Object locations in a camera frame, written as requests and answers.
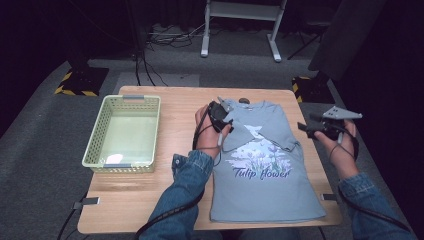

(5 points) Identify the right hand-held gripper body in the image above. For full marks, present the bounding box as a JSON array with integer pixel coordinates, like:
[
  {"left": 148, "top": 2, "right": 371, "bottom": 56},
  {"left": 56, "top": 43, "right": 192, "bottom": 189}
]
[{"left": 314, "top": 105, "right": 364, "bottom": 141}]

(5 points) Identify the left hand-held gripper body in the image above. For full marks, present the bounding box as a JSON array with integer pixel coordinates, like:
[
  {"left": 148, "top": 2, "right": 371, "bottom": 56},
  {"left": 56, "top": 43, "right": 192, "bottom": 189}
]
[{"left": 207, "top": 96, "right": 235, "bottom": 131}]

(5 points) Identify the light blue printed t-shirt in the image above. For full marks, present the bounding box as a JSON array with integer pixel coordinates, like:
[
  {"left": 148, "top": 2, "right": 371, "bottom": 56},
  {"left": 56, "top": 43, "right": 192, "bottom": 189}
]
[{"left": 208, "top": 97, "right": 328, "bottom": 224}]

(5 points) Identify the person's left hand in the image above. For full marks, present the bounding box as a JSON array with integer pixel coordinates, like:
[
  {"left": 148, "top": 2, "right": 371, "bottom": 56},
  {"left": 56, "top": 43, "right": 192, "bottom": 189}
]
[{"left": 194, "top": 105, "right": 231, "bottom": 160}]

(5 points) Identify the person's right hand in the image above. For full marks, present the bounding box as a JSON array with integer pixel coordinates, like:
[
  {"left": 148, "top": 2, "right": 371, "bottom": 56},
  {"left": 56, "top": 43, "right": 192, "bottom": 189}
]
[{"left": 313, "top": 119, "right": 360, "bottom": 180}]

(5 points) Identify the black yellow striped stand base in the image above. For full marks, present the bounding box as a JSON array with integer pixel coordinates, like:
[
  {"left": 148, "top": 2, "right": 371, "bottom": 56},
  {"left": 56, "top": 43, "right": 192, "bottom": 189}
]
[
  {"left": 291, "top": 75, "right": 336, "bottom": 105},
  {"left": 54, "top": 66, "right": 110, "bottom": 98}
]

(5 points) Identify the black tripod stand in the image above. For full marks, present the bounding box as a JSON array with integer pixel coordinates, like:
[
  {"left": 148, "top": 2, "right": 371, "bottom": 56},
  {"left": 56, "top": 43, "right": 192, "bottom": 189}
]
[{"left": 286, "top": 19, "right": 332, "bottom": 62}]

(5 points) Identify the dark grey hanging panel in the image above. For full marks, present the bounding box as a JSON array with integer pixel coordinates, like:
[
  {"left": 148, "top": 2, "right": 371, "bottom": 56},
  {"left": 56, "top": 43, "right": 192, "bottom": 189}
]
[{"left": 307, "top": 0, "right": 388, "bottom": 81}]

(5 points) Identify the pale green plastic basket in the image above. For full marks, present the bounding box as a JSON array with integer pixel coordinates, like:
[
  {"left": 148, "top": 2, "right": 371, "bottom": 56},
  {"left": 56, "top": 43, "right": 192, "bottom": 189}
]
[{"left": 81, "top": 94, "right": 162, "bottom": 175}]

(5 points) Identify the black stand pole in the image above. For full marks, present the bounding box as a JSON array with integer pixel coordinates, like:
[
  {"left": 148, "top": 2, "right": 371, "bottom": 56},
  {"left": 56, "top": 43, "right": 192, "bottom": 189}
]
[{"left": 124, "top": 0, "right": 148, "bottom": 63}]

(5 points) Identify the right gripper black wrist cord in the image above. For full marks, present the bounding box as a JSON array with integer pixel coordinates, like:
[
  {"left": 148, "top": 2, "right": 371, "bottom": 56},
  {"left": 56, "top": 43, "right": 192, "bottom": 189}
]
[{"left": 328, "top": 123, "right": 360, "bottom": 161}]

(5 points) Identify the tangle of floor cables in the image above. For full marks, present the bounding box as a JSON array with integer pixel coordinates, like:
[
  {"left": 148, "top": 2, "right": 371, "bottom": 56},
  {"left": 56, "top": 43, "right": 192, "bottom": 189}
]
[{"left": 145, "top": 22, "right": 208, "bottom": 50}]

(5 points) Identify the right gripper thick black cable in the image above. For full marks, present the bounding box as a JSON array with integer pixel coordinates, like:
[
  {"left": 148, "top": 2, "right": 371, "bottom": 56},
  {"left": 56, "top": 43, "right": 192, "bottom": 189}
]
[{"left": 337, "top": 186, "right": 413, "bottom": 234}]

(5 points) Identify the gripper thick black cable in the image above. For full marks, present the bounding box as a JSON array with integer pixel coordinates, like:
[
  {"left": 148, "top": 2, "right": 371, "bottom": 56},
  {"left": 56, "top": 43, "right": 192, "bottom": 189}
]
[
  {"left": 133, "top": 187, "right": 206, "bottom": 240},
  {"left": 337, "top": 186, "right": 413, "bottom": 234}
]

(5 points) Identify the left gripper thick black cable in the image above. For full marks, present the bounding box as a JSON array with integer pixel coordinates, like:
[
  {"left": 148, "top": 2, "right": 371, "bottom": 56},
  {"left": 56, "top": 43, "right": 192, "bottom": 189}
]
[{"left": 133, "top": 187, "right": 206, "bottom": 240}]

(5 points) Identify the white metal desk frame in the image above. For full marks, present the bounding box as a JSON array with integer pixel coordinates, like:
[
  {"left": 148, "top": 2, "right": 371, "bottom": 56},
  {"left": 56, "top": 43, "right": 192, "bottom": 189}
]
[{"left": 199, "top": 0, "right": 288, "bottom": 64}]

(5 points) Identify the black clamp cable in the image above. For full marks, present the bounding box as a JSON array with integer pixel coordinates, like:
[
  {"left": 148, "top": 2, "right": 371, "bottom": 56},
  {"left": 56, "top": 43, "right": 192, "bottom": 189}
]
[{"left": 55, "top": 192, "right": 89, "bottom": 240}]

